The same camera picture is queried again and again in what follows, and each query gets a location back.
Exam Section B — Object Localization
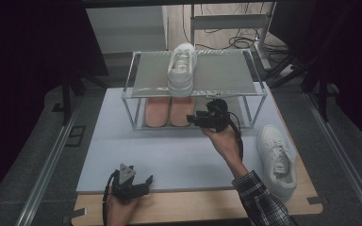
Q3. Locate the person's right hand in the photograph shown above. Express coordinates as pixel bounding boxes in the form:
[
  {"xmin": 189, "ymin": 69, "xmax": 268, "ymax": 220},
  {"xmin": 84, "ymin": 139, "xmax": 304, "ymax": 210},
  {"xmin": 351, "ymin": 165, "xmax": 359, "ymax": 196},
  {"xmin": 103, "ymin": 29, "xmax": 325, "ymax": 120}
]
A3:
[{"xmin": 201, "ymin": 124, "xmax": 245, "ymax": 172}]

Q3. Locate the light blue board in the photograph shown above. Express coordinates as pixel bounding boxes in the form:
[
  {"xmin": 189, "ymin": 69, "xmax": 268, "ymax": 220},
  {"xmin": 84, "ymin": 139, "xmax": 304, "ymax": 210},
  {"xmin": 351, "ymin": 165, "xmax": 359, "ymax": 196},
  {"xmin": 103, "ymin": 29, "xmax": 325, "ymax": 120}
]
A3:
[{"xmin": 75, "ymin": 82, "xmax": 297, "ymax": 194}]

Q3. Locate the black stand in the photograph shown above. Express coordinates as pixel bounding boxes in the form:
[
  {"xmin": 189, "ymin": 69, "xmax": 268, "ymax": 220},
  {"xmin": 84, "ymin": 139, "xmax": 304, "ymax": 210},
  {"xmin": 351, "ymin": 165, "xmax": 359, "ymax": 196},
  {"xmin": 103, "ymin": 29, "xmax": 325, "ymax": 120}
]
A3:
[
  {"xmin": 266, "ymin": 46, "xmax": 332, "ymax": 122},
  {"xmin": 51, "ymin": 70, "xmax": 111, "ymax": 126}
]

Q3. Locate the white power strip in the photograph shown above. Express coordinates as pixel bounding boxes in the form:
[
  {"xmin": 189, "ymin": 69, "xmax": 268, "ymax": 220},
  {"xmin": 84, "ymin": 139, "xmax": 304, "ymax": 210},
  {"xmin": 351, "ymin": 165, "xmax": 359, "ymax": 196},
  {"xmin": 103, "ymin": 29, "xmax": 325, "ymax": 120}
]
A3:
[{"xmin": 275, "ymin": 63, "xmax": 297, "ymax": 78}]

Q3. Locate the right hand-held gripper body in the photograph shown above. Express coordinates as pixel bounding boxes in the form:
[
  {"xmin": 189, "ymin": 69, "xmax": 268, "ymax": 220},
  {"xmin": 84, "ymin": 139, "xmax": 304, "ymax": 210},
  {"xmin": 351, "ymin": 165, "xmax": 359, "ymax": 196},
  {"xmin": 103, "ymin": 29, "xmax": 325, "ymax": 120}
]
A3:
[{"xmin": 200, "ymin": 98, "xmax": 234, "ymax": 133}]

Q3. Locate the aluminium rail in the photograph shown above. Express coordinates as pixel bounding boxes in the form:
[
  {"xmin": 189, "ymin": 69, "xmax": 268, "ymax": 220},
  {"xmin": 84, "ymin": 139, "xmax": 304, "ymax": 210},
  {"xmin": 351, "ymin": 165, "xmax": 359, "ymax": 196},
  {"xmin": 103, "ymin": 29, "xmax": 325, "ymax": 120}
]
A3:
[
  {"xmin": 304, "ymin": 91, "xmax": 362, "ymax": 226},
  {"xmin": 14, "ymin": 96, "xmax": 83, "ymax": 226}
]

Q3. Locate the white sneaker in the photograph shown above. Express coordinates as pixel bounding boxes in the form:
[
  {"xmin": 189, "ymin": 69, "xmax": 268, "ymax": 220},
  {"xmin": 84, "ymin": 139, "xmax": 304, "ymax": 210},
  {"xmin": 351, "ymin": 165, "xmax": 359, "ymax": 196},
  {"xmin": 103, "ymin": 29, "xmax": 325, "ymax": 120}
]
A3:
[
  {"xmin": 167, "ymin": 41, "xmax": 199, "ymax": 98},
  {"xmin": 256, "ymin": 124, "xmax": 298, "ymax": 202}
]

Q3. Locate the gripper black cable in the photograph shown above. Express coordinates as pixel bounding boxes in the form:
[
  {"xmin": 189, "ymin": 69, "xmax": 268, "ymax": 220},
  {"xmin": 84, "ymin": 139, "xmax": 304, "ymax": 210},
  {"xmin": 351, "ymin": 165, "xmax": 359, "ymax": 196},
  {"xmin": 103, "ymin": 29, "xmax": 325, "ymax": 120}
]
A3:
[
  {"xmin": 102, "ymin": 169, "xmax": 121, "ymax": 226},
  {"xmin": 226, "ymin": 111, "xmax": 245, "ymax": 162}
]

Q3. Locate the white panel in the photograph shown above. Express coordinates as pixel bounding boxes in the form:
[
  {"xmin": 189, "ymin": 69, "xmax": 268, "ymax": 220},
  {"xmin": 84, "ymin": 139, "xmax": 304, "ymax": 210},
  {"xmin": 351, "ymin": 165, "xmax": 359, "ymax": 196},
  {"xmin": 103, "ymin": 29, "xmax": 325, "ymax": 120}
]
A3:
[{"xmin": 85, "ymin": 5, "xmax": 168, "ymax": 55}]

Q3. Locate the black table bracket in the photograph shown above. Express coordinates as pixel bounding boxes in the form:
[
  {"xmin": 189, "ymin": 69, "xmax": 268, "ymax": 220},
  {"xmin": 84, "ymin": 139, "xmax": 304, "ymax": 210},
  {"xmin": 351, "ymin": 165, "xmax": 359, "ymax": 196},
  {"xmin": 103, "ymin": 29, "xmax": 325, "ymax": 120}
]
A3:
[{"xmin": 61, "ymin": 206, "xmax": 88, "ymax": 225}]

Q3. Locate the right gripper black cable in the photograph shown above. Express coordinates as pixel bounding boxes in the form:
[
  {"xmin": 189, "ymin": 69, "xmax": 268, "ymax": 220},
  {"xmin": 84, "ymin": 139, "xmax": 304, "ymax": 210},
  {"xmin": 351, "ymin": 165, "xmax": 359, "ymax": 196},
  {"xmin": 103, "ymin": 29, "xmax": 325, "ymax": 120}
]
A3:
[{"xmin": 226, "ymin": 111, "xmax": 245, "ymax": 162}]

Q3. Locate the black cable bundle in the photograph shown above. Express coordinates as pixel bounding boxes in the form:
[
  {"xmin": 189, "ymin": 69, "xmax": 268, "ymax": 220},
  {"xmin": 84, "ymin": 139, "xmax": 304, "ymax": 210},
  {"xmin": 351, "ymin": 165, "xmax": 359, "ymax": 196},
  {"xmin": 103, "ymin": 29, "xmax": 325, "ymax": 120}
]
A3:
[{"xmin": 182, "ymin": 3, "xmax": 291, "ymax": 56}]

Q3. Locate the person's left hand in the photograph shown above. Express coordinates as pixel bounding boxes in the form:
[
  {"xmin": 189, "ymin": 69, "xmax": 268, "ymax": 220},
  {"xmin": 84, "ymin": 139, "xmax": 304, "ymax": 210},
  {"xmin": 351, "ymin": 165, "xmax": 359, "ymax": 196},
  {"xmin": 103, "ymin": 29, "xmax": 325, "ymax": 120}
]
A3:
[{"xmin": 106, "ymin": 191, "xmax": 141, "ymax": 226}]

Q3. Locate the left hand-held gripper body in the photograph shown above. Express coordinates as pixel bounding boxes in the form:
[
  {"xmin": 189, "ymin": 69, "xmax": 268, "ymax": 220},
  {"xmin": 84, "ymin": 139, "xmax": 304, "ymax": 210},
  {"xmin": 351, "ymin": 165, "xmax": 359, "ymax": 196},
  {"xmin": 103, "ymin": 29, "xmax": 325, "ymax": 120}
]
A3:
[{"xmin": 109, "ymin": 163, "xmax": 149, "ymax": 202}]

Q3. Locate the black curtain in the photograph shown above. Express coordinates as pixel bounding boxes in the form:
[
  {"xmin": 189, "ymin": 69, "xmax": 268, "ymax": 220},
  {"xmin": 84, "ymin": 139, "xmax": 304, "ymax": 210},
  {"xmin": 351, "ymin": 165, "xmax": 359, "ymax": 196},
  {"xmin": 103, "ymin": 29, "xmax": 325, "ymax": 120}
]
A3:
[
  {"xmin": 0, "ymin": 0, "xmax": 109, "ymax": 205},
  {"xmin": 268, "ymin": 0, "xmax": 362, "ymax": 152}
]

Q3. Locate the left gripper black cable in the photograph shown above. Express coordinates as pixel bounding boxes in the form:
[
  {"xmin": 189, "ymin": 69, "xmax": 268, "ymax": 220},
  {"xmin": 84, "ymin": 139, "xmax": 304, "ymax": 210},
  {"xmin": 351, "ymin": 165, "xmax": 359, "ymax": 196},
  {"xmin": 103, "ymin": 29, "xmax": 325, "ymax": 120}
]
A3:
[{"xmin": 102, "ymin": 169, "xmax": 121, "ymax": 226}]

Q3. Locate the pink slipper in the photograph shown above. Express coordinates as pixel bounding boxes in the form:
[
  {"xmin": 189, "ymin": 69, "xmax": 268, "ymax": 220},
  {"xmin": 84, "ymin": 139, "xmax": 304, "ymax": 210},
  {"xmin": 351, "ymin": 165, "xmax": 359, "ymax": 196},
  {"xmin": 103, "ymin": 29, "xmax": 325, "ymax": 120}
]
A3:
[
  {"xmin": 169, "ymin": 96, "xmax": 196, "ymax": 127},
  {"xmin": 144, "ymin": 96, "xmax": 172, "ymax": 128}
]

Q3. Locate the metal frame desk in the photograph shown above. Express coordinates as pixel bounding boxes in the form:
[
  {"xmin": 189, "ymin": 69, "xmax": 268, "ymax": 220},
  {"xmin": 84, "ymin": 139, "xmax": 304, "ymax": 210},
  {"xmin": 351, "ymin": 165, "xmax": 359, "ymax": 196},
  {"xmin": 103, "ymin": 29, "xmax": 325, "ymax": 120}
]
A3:
[{"xmin": 189, "ymin": 2, "xmax": 278, "ymax": 71}]

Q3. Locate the metal frame shoe rack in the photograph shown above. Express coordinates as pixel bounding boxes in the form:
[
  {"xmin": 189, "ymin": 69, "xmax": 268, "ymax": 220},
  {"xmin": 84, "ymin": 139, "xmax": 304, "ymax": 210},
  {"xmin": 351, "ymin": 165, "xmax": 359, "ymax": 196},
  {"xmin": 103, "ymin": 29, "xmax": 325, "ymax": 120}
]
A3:
[{"xmin": 121, "ymin": 48, "xmax": 269, "ymax": 131}]

